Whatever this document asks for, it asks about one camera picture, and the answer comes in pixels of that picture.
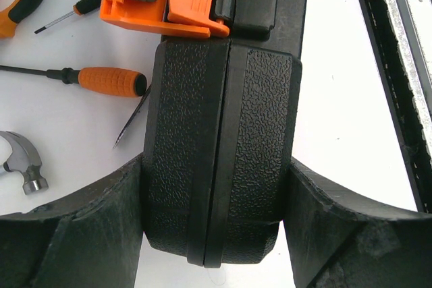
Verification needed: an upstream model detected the black plastic tool case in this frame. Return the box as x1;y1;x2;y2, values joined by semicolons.
99;0;313;268

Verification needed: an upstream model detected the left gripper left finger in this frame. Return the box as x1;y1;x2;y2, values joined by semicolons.
1;158;143;287

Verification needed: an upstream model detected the black handled claw hammer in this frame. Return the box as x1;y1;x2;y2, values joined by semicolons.
1;131;49;195

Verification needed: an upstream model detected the aluminium front frame rail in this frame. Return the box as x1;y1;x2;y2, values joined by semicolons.
359;0;431;213

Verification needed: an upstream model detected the small orange black precision screwdriver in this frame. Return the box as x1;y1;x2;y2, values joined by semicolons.
34;0;102;34

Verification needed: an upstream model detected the orange grip bit screwdriver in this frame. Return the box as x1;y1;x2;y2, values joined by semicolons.
1;65;148;98

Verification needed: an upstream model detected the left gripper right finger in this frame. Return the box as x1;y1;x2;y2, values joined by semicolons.
283;159;431;287

